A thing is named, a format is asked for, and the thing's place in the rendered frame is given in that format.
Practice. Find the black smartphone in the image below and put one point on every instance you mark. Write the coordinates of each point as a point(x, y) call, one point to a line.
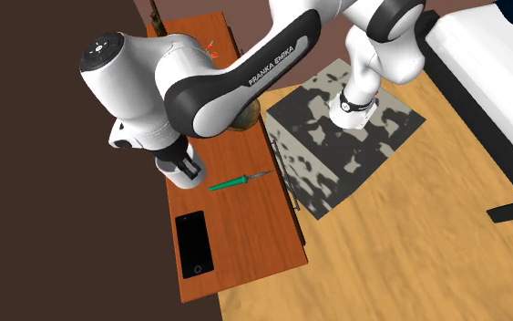
point(194, 244)

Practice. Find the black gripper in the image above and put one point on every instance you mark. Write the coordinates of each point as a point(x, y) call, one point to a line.
point(170, 152)

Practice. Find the brown round vase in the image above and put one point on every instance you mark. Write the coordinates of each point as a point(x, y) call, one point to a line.
point(248, 119)

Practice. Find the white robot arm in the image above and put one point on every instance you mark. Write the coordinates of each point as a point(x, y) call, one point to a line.
point(127, 84)

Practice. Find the white bed with black frame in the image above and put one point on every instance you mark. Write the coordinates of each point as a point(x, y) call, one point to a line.
point(482, 75)

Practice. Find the patterned grey robot stand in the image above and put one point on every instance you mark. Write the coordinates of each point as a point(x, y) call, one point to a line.
point(327, 160)

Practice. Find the brown twig figure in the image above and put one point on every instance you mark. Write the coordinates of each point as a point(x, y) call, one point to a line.
point(157, 21)

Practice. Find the small red orange toy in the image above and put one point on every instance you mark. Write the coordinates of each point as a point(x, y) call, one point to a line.
point(213, 52)

